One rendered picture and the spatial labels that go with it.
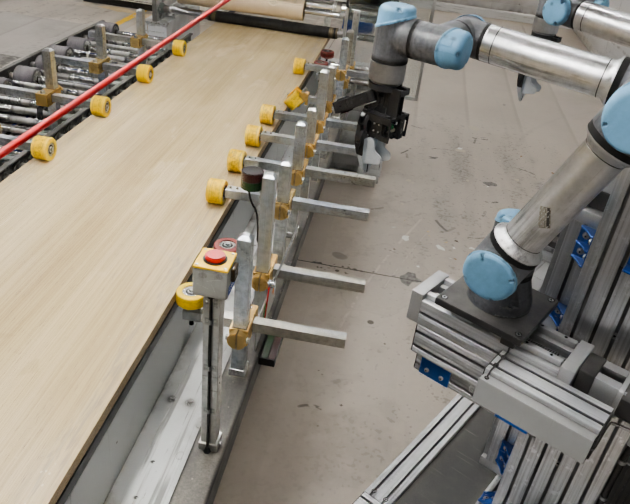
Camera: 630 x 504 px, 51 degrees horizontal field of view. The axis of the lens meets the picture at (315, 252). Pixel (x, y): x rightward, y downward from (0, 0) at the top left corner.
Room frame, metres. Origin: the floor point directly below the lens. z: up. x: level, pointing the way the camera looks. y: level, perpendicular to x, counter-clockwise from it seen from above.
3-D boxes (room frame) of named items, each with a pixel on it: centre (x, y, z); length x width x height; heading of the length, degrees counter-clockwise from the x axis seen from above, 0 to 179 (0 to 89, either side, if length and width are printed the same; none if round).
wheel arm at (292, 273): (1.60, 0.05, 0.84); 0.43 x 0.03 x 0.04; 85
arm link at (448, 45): (1.32, -0.20, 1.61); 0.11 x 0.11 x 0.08; 61
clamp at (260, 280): (1.59, 0.14, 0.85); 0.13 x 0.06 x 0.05; 175
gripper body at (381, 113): (1.35, -0.11, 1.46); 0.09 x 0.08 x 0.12; 54
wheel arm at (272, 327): (1.35, 0.11, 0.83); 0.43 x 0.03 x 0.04; 85
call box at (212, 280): (1.06, 0.19, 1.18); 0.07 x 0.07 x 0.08; 85
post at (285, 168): (1.82, 0.12, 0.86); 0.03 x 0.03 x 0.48; 85
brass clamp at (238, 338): (1.34, 0.16, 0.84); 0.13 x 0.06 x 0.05; 175
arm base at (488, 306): (1.31, -0.45, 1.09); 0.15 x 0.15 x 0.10
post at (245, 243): (1.32, 0.17, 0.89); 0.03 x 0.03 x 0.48; 85
